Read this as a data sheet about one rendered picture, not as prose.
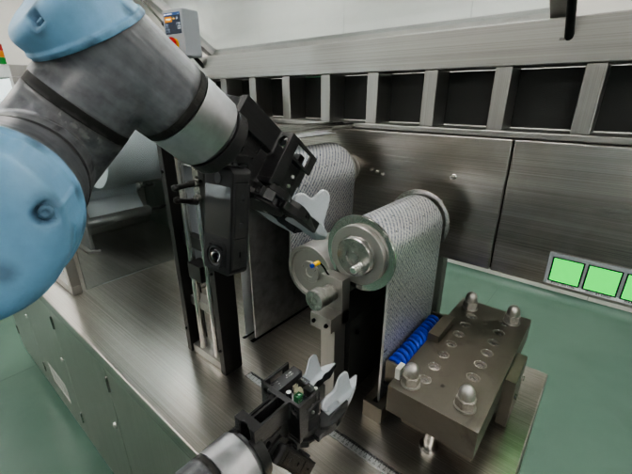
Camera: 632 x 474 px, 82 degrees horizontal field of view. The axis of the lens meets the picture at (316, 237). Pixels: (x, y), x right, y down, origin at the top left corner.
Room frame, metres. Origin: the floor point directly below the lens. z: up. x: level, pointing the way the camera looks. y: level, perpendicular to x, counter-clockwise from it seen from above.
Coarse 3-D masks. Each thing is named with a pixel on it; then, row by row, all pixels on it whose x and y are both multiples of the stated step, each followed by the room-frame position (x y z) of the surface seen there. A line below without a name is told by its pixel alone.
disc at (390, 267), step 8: (344, 216) 0.63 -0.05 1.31; (352, 216) 0.62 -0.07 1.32; (360, 216) 0.61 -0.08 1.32; (336, 224) 0.65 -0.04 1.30; (344, 224) 0.63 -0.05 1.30; (360, 224) 0.61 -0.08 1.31; (368, 224) 0.60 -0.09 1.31; (376, 224) 0.59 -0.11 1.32; (336, 232) 0.65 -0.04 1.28; (376, 232) 0.59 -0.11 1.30; (384, 232) 0.58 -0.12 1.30; (328, 240) 0.66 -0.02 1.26; (384, 240) 0.58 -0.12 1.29; (328, 248) 0.66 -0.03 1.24; (392, 248) 0.57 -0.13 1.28; (392, 256) 0.57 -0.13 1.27; (392, 264) 0.57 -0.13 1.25; (384, 272) 0.58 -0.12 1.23; (392, 272) 0.57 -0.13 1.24; (376, 280) 0.59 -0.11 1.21; (384, 280) 0.58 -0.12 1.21; (360, 288) 0.61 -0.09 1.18; (368, 288) 0.60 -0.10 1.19; (376, 288) 0.58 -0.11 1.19
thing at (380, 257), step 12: (348, 228) 0.62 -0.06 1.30; (360, 228) 0.60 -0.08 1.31; (336, 240) 0.63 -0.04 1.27; (372, 240) 0.58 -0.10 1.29; (336, 252) 0.63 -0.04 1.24; (384, 252) 0.57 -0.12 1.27; (336, 264) 0.63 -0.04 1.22; (384, 264) 0.57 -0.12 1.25; (360, 276) 0.60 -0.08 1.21; (372, 276) 0.58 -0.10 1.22
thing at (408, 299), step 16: (432, 256) 0.72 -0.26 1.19; (416, 272) 0.66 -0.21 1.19; (432, 272) 0.73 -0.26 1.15; (400, 288) 0.61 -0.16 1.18; (416, 288) 0.67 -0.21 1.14; (432, 288) 0.74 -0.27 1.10; (400, 304) 0.62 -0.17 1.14; (416, 304) 0.68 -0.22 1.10; (384, 320) 0.58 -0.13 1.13; (400, 320) 0.62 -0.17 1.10; (416, 320) 0.69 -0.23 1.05; (384, 336) 0.58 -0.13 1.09; (400, 336) 0.63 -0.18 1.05
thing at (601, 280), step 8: (592, 272) 0.64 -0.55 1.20; (600, 272) 0.63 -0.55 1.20; (608, 272) 0.62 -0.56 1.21; (616, 272) 0.62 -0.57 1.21; (592, 280) 0.64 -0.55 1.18; (600, 280) 0.63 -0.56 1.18; (608, 280) 0.62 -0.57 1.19; (616, 280) 0.61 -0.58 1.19; (584, 288) 0.64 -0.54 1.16; (592, 288) 0.63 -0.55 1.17; (600, 288) 0.63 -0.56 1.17; (608, 288) 0.62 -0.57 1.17; (616, 288) 0.61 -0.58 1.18
